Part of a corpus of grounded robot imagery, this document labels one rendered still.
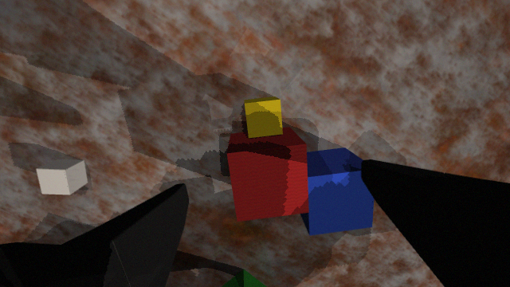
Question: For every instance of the yellow block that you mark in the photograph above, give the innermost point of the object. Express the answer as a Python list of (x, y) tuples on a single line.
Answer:
[(263, 116)]

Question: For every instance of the beige cube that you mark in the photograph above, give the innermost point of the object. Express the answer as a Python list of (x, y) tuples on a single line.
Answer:
[(62, 176)]

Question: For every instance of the blue block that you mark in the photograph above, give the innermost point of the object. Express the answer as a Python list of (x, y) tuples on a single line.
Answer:
[(337, 197)]

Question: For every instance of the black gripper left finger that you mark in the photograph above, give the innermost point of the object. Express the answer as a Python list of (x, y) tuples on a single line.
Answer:
[(134, 249)]

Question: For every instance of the red block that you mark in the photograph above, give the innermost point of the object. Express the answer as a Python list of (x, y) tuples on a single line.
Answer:
[(269, 175)]

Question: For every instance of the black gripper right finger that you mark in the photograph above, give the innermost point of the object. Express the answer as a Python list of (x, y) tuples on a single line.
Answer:
[(458, 225)]

